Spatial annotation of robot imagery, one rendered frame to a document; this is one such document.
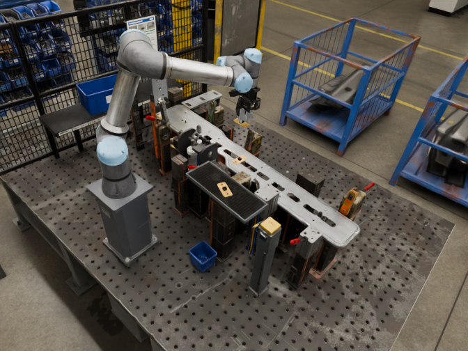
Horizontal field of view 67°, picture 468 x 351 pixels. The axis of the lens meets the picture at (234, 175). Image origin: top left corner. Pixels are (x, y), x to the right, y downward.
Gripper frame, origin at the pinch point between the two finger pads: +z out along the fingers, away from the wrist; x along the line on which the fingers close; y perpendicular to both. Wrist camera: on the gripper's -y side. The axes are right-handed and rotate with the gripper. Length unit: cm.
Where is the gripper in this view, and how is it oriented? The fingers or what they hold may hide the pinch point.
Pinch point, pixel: (242, 120)
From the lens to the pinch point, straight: 177.6
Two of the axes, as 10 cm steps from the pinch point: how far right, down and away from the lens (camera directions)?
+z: -0.9, 7.5, 6.6
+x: 7.2, -4.1, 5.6
